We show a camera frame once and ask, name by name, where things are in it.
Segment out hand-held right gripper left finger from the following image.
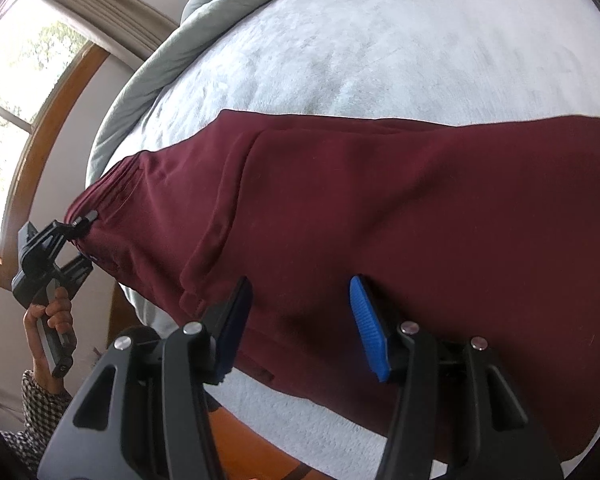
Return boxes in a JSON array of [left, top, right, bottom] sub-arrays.
[[36, 276, 254, 480]]

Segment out person's checkered sleeved left forearm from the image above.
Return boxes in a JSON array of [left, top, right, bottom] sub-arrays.
[[0, 367, 76, 476]]

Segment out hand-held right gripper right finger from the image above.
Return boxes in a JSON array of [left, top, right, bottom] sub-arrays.
[[349, 274, 565, 480]]

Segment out person's left hand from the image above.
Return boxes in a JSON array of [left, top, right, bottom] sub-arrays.
[[23, 286, 77, 377]]

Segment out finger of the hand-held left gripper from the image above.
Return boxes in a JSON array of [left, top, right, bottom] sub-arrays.
[[54, 254, 96, 295], [45, 209, 101, 257]]

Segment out wooden framed window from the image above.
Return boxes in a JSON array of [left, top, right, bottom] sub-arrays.
[[0, 0, 113, 292]]

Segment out beige curtain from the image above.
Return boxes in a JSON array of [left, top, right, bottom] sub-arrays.
[[27, 0, 181, 69]]

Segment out bed with white fleece sheet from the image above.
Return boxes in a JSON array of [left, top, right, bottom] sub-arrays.
[[82, 0, 600, 480]]

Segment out maroon pants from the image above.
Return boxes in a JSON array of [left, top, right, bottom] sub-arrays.
[[65, 109, 600, 466]]

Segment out grey quilt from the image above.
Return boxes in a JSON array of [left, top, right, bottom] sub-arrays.
[[85, 0, 301, 196]]

